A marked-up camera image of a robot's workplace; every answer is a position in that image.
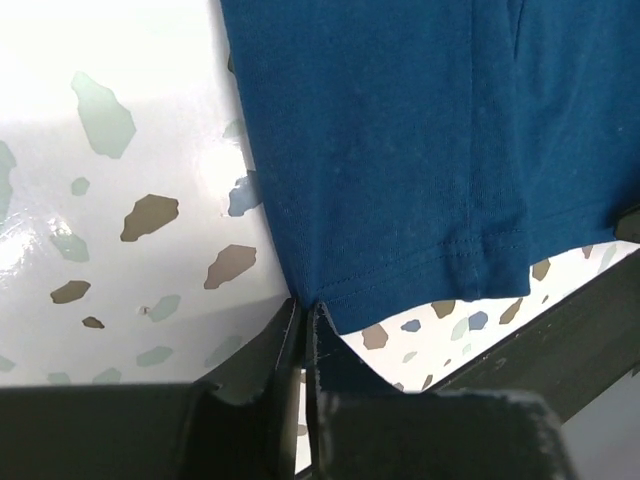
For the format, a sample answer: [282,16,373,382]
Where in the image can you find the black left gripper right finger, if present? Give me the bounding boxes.
[306,304,575,479]

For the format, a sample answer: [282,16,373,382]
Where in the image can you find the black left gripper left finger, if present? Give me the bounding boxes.
[1,299,303,479]

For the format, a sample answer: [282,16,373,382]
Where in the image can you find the blue printed t-shirt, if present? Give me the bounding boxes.
[222,0,639,334]

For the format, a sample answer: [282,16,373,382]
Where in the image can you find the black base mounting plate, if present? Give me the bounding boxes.
[431,253,639,421]

